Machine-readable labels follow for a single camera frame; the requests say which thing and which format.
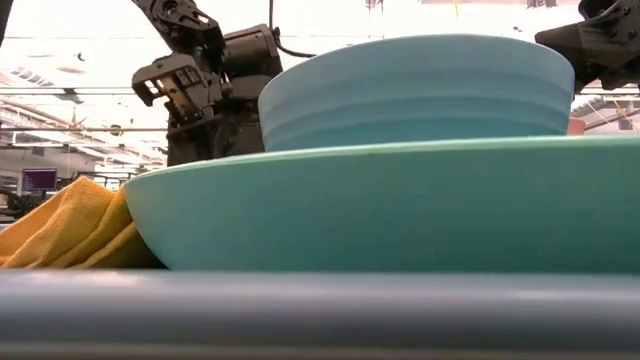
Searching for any yellow cloth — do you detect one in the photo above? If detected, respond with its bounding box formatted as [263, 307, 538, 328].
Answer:
[0, 175, 167, 272]

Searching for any pink plastic cup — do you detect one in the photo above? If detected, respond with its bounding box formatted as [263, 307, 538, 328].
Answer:
[566, 116, 588, 137]

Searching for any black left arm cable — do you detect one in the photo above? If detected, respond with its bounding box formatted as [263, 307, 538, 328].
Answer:
[268, 0, 317, 60]

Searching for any light blue plastic tray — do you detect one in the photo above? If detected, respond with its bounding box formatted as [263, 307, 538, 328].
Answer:
[0, 268, 640, 360]

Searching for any teal plastic plate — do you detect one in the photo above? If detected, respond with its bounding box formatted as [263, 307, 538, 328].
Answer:
[123, 135, 640, 274]

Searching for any purple lit monitor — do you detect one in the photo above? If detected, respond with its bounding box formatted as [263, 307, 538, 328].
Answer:
[21, 167, 58, 193]

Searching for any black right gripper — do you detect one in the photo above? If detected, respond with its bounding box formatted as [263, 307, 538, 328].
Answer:
[534, 0, 640, 94]

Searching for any grey left wrist camera bracket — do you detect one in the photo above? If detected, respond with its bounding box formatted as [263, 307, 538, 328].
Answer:
[131, 51, 225, 125]

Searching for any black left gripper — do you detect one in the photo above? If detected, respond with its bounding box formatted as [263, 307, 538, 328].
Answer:
[208, 23, 285, 160]

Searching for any blue plastic bowl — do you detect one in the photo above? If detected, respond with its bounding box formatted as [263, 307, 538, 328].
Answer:
[257, 33, 577, 153]

